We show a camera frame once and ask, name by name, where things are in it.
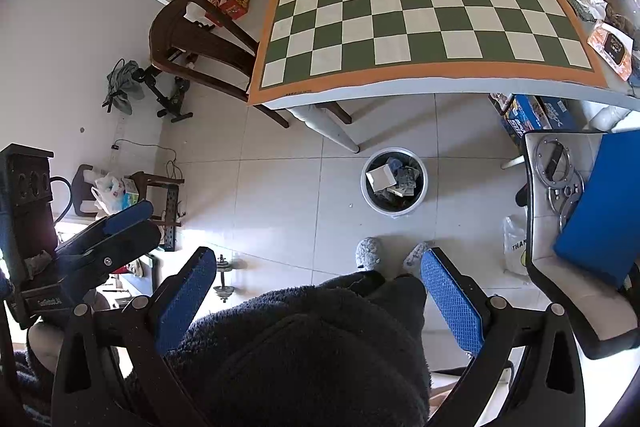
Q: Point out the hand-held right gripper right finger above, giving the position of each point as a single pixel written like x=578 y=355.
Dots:
x=450 y=302

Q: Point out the teal tissue box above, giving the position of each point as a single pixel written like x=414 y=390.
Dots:
x=131 y=194

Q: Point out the person's left forearm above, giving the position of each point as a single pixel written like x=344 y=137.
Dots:
x=20 y=372

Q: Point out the dark wooden stool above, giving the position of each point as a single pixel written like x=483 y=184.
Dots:
x=155 y=181

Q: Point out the orange snack packet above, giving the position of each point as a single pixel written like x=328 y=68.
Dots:
x=612 y=49

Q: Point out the dark wooden chair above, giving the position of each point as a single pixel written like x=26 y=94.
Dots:
x=200 y=47

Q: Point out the blue printed box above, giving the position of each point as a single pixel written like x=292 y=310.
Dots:
x=532 y=114

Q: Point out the white round waste bin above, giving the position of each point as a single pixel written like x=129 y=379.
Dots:
x=372 y=202

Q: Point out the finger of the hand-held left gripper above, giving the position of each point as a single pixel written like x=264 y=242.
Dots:
x=127 y=214
x=115 y=252

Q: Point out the white table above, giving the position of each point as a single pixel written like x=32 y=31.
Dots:
x=330 y=129

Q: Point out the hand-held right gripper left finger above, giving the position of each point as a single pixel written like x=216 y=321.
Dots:
x=185 y=302

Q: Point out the grey bag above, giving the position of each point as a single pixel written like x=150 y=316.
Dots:
x=125 y=87

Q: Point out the black power strip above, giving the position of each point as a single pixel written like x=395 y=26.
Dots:
x=171 y=217

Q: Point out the white chair with black frame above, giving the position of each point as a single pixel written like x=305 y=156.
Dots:
x=550 y=287

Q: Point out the grey fuzzy slipper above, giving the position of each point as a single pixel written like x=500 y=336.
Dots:
x=369 y=253
x=415 y=254

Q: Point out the printed packet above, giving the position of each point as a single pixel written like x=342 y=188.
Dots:
x=407 y=179

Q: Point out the white plastic bag yellow print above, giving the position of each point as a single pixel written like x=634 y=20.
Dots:
x=515 y=247

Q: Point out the metal dumbbell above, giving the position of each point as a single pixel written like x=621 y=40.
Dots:
x=225 y=278

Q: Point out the blue panel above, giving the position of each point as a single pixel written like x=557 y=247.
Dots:
x=600 y=207

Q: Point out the white cardboard box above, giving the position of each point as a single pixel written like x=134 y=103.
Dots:
x=381 y=177

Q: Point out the white printed plastic bag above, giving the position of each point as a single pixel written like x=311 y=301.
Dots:
x=107 y=194

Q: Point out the black pedal exerciser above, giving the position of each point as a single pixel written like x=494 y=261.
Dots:
x=165 y=99

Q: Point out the green white checkered mat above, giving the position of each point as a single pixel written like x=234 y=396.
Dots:
x=425 y=7

